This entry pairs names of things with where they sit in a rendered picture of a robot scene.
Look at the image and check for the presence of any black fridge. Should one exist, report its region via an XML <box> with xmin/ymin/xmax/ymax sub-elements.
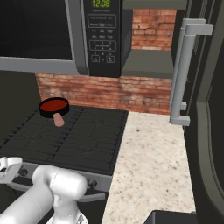
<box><xmin>170</xmin><ymin>0</ymin><xmax>224</xmax><ymax>224</ymax></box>

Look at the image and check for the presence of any black pan with red sauce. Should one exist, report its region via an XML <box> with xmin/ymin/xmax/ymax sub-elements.
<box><xmin>38</xmin><ymin>97</ymin><xmax>71</xmax><ymax>128</ymax></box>

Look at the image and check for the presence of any black box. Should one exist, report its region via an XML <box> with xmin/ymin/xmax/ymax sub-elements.
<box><xmin>142</xmin><ymin>209</ymin><xmax>200</xmax><ymax>224</ymax></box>

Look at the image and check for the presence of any grey wall shelf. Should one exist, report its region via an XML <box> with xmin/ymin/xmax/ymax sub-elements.
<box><xmin>121</xmin><ymin>48</ymin><xmax>176</xmax><ymax>80</ymax></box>
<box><xmin>122</xmin><ymin>0</ymin><xmax>188</xmax><ymax>11</ymax></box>

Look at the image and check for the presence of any grey fridge door handle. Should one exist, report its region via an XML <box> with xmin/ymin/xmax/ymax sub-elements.
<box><xmin>168</xmin><ymin>17</ymin><xmax>207</xmax><ymax>112</ymax></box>
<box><xmin>169</xmin><ymin>23</ymin><xmax>214</xmax><ymax>127</ymax></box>

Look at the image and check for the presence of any black gas stove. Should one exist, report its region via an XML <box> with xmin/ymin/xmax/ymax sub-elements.
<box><xmin>0</xmin><ymin>104</ymin><xmax>130</xmax><ymax>203</ymax></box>

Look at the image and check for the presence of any grey microwave door handle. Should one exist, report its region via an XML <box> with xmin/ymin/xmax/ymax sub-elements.
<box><xmin>64</xmin><ymin>0</ymin><xmax>89</xmax><ymax>76</ymax></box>

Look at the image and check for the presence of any black microwave door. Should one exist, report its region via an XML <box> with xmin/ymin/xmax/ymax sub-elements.
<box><xmin>0</xmin><ymin>0</ymin><xmax>89</xmax><ymax>76</ymax></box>

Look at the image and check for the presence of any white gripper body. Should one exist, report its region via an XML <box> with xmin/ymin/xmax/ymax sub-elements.
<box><xmin>0</xmin><ymin>156</ymin><xmax>24</xmax><ymax>185</ymax></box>

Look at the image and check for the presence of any black microwave oven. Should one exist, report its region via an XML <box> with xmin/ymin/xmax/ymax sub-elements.
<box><xmin>0</xmin><ymin>0</ymin><xmax>134</xmax><ymax>79</ymax></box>

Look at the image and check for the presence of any black stove knob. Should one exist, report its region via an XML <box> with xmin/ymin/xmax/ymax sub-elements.
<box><xmin>18</xmin><ymin>167</ymin><xmax>30</xmax><ymax>178</ymax></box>
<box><xmin>87</xmin><ymin>178</ymin><xmax>98</xmax><ymax>190</ymax></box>

